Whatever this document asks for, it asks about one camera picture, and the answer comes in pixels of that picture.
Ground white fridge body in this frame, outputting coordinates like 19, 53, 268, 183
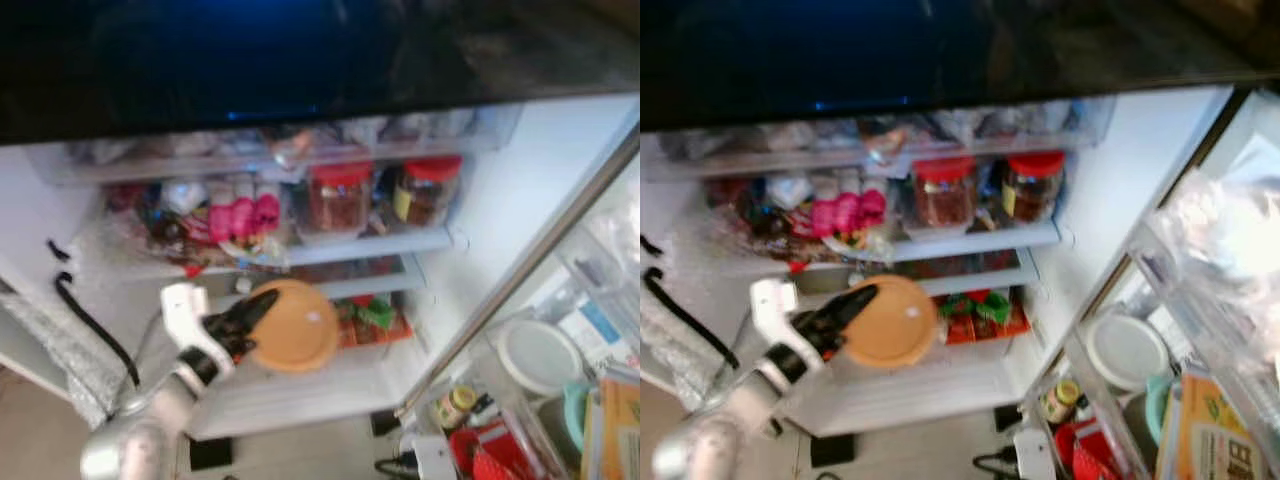
640, 85, 1251, 441
0, 90, 641, 441

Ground white round bowl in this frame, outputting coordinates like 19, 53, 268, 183
496, 317, 586, 398
1085, 313, 1171, 393

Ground silver foil insulation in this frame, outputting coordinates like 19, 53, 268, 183
640, 290, 706, 411
0, 290, 113, 429

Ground orange printed box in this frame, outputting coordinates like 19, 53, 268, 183
1155, 370, 1271, 480
597, 372, 641, 480

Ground small gold lid jar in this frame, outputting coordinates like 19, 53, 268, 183
1040, 378, 1083, 426
433, 385, 481, 433

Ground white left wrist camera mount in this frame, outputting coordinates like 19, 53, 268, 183
750, 277, 826, 386
160, 283, 236, 386

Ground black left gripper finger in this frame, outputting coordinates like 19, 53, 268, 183
830, 284, 881, 331
235, 288, 282, 336

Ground red green snack packs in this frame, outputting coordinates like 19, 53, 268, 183
335, 293, 413, 348
940, 288, 1031, 346

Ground black floor pad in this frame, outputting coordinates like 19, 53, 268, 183
189, 436, 234, 472
810, 433, 856, 468

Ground black strap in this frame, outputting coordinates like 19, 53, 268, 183
53, 270, 141, 389
643, 268, 741, 371

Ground clear fridge drawer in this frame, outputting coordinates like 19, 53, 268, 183
25, 103, 524, 188
645, 97, 1116, 181

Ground clear plastic bag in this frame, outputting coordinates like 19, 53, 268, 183
590, 195, 641, 263
1150, 165, 1280, 291

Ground red lid chili jar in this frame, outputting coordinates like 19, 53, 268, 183
305, 160, 374, 239
910, 155, 978, 233

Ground blue white carton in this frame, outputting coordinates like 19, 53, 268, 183
558, 300, 629, 376

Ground red lid jar yellow label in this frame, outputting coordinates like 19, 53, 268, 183
1000, 150, 1067, 223
392, 155, 464, 229

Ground teal cup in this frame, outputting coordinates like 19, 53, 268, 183
1143, 373, 1179, 446
562, 380, 593, 453

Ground black glossy freezer door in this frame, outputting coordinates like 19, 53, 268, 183
640, 0, 1280, 136
0, 0, 641, 146

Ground small white food bag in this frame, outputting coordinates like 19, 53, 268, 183
160, 178, 206, 216
765, 172, 813, 211

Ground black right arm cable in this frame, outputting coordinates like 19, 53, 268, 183
972, 448, 1021, 479
374, 452, 421, 480

